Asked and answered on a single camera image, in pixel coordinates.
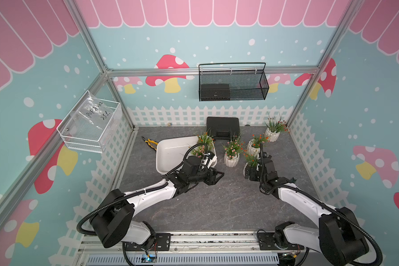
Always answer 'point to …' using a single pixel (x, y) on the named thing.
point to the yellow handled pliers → (152, 143)
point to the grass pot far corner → (274, 128)
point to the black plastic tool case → (223, 128)
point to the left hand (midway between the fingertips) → (219, 175)
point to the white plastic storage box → (170, 153)
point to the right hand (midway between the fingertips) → (252, 169)
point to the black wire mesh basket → (233, 86)
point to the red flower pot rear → (253, 146)
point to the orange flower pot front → (207, 138)
